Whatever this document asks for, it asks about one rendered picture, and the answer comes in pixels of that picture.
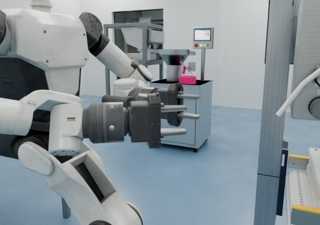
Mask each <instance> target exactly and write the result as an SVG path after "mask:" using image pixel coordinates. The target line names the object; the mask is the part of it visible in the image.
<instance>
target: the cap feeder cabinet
mask: <svg viewBox="0 0 320 225"><path fill-rule="evenodd" d="M212 82H213V81H211V80H204V81H200V80H196V84H194V85H185V84H182V87H183V93H184V94H193V95H200V99H198V100H192V99H183V105H185V106H186V107H187V110H186V111H183V112H184V113H192V114H197V115H200V118H198V119H187V118H183V120H182V122H181V124H180V126H178V127H176V126H171V125H169V123H168V122H167V120H165V119H161V129H163V128H184V129H185V130H186V134H183V135H172V136H164V138H161V139H160V143H164V144H171V145H177V146H184V147H190V148H193V152H194V153H196V152H197V149H198V148H199V147H200V146H201V145H202V144H203V143H204V142H205V141H207V140H208V137H209V136H210V132H211V107H212ZM173 83H179V82H169V81H167V78H166V79H162V80H157V81H153V82H150V87H151V86H153V87H154V88H159V89H161V88H168V87H169V85H170V84H173Z"/></svg>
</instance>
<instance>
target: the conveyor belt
mask: <svg viewBox="0 0 320 225"><path fill-rule="evenodd" d="M286 202H287V225H294V224H291V210H292V203H293V204H298V205H305V206H310V207H313V198H312V194H311V189H310V184H308V179H307V176H306V172H302V171H290V172H289V173H287V175H286Z"/></svg>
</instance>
